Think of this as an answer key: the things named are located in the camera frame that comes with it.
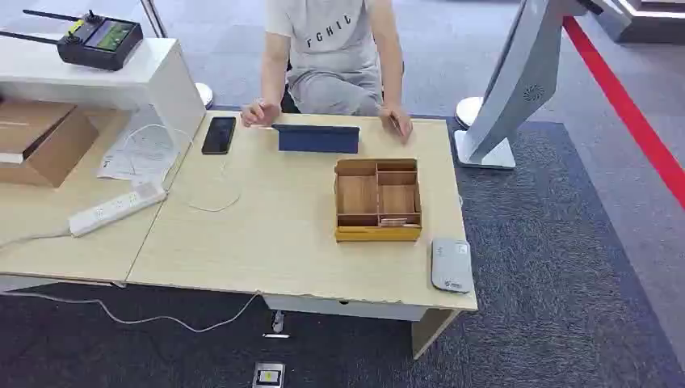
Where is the white floor cable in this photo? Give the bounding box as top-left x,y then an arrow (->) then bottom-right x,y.
0,290 -> 264,335

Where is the wooden card box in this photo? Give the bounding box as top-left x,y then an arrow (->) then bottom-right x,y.
334,157 -> 424,244

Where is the grey platform with light strip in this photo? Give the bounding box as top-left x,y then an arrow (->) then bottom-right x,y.
587,0 -> 685,45

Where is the brown cardboard box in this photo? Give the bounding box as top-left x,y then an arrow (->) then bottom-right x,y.
0,99 -> 101,189

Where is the person's right hand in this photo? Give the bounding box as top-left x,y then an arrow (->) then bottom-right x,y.
241,100 -> 283,129

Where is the dark speckled floor rug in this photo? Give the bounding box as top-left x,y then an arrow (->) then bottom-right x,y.
0,120 -> 685,388

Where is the dark blue tablet case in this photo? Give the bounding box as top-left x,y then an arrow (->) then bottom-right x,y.
271,123 -> 362,156

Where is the white printed paper sheet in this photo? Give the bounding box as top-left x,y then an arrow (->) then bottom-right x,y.
96,107 -> 179,187

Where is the thin white charging cable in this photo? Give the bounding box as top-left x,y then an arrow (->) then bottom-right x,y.
123,123 -> 242,214

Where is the stack of cards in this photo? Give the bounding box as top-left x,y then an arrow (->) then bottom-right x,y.
378,216 -> 420,229

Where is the thin metal pole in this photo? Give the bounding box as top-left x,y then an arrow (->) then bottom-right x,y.
139,0 -> 169,40

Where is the metal floor socket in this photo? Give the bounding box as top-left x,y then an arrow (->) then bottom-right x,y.
251,361 -> 287,388

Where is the black smartphone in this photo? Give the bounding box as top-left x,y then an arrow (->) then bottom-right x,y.
200,116 -> 237,156

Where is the person's left hand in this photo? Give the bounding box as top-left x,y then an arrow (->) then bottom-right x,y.
378,103 -> 414,145

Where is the white kiosk stand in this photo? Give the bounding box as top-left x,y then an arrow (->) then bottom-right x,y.
453,0 -> 590,171

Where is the white power strip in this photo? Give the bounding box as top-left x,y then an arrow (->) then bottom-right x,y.
68,182 -> 169,238

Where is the black remote controller with antennas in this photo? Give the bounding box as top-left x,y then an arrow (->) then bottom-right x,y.
0,9 -> 145,72

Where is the white power strip cord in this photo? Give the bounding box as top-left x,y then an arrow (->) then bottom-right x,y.
0,229 -> 74,251

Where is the person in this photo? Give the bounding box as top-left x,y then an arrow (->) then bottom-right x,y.
241,0 -> 414,145

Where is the flat grey device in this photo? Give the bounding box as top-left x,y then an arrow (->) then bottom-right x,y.
430,238 -> 475,295

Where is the white desk riser shelf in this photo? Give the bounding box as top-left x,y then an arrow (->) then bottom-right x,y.
0,34 -> 208,146

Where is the white plug adapter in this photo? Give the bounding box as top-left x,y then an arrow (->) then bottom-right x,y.
261,309 -> 291,340

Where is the round white base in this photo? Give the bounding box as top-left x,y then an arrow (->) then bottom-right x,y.
455,96 -> 486,130
193,82 -> 215,110

